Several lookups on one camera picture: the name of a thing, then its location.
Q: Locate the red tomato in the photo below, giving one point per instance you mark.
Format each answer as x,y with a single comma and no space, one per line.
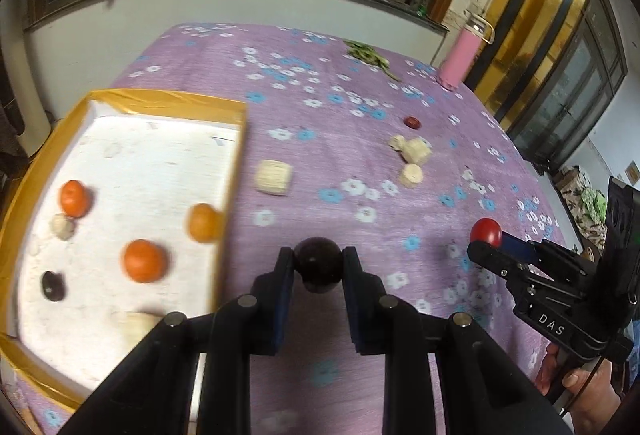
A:
486,231

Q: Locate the yellow-edged white tray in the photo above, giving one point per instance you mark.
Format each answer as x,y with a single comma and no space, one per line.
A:
150,165

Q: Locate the pile of green leaves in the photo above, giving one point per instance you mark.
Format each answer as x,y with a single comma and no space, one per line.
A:
367,52

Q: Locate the white corn cob disc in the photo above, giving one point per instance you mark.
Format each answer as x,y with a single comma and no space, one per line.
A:
411,176

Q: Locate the wooden glass-door cabinet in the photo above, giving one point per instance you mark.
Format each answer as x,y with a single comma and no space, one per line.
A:
555,55

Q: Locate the large orange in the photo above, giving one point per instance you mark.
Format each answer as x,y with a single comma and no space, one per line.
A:
144,261

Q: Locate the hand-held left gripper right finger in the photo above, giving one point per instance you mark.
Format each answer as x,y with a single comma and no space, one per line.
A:
357,302

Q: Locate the yellow-orange citrus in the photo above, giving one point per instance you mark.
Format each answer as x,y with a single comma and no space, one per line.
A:
204,222

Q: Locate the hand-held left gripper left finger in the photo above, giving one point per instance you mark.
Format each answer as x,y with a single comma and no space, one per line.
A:
282,297

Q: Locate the purple floral tablecloth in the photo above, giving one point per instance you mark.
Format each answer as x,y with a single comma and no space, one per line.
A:
325,140

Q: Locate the white corn cob cylinder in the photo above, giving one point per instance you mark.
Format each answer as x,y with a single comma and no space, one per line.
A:
136,326
417,150

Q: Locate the pink water bottle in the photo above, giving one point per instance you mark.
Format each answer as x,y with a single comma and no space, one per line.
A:
462,57

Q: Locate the dark red date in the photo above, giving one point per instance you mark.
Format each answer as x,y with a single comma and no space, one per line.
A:
412,121

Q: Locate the small white corn piece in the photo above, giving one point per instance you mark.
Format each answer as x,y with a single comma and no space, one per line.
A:
62,226
396,143

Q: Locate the floral patterned fabric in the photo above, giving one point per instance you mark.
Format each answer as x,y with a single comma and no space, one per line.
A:
585,205

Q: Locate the person's right hand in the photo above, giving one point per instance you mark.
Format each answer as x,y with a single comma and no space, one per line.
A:
592,395

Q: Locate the large white corn block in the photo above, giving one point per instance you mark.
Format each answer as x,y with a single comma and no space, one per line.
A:
274,179

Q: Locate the small orange tangerine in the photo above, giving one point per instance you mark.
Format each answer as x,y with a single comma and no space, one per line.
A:
76,198

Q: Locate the dark purple plum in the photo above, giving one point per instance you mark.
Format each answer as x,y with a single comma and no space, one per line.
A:
52,286
318,265

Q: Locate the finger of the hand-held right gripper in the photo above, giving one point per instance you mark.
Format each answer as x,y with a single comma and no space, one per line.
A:
517,246
492,255

